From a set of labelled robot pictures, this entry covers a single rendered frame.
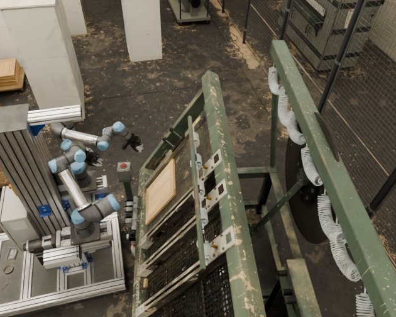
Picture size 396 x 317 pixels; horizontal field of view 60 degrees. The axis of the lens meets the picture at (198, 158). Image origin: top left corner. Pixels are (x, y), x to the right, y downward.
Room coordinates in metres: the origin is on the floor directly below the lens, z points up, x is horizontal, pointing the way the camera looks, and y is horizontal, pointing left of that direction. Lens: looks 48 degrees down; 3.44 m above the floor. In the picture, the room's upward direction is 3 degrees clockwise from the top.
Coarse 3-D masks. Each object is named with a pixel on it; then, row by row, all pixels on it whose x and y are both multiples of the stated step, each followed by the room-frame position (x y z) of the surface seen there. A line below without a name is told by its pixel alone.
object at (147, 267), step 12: (192, 192) 1.13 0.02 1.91; (216, 192) 1.16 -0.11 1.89; (216, 204) 1.12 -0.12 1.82; (192, 228) 1.11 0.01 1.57; (168, 240) 1.14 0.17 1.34; (180, 240) 1.10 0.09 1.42; (156, 252) 1.13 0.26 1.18; (168, 252) 1.09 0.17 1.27; (144, 264) 1.11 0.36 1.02; (156, 264) 1.08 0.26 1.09; (144, 276) 1.07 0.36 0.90
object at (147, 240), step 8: (216, 152) 1.43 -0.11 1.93; (208, 160) 1.42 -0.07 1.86; (200, 168) 1.36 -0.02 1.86; (208, 168) 1.37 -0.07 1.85; (208, 176) 1.35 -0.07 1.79; (208, 184) 1.35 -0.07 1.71; (200, 192) 1.34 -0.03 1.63; (184, 200) 1.34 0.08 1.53; (192, 200) 1.34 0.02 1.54; (176, 208) 1.34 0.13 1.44; (184, 208) 1.33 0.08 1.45; (168, 216) 1.33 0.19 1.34; (176, 216) 1.33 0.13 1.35; (160, 224) 1.33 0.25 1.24; (168, 224) 1.32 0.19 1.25; (152, 232) 1.32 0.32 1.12; (160, 232) 1.31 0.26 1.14; (144, 240) 1.31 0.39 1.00; (152, 240) 1.30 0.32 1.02; (144, 248) 1.29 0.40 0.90
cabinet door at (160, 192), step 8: (168, 168) 1.86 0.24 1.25; (160, 176) 1.87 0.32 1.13; (168, 176) 1.78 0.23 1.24; (152, 184) 1.88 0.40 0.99; (160, 184) 1.78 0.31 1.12; (168, 184) 1.70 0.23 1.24; (152, 192) 1.79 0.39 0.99; (160, 192) 1.70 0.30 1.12; (168, 192) 1.62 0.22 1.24; (152, 200) 1.71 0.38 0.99; (160, 200) 1.62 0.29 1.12; (168, 200) 1.55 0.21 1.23; (152, 208) 1.62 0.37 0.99; (160, 208) 1.54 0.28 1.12; (152, 216) 1.54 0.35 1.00
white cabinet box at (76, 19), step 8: (64, 0) 6.25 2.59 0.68; (72, 0) 6.29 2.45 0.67; (80, 0) 6.63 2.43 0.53; (64, 8) 6.24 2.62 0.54; (72, 8) 6.28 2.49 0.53; (80, 8) 6.32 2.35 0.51; (72, 16) 6.27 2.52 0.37; (80, 16) 6.31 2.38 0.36; (72, 24) 6.26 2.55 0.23; (80, 24) 6.30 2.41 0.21; (72, 32) 6.25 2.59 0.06; (80, 32) 6.29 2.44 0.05
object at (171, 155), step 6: (198, 126) 1.97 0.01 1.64; (186, 132) 2.00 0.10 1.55; (186, 138) 1.96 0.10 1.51; (180, 144) 1.95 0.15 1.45; (174, 150) 1.95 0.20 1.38; (168, 156) 1.95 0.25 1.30; (174, 156) 1.95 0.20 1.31; (162, 162) 1.96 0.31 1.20; (168, 162) 1.94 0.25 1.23; (162, 168) 1.93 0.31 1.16; (156, 174) 1.93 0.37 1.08; (150, 180) 1.92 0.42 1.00
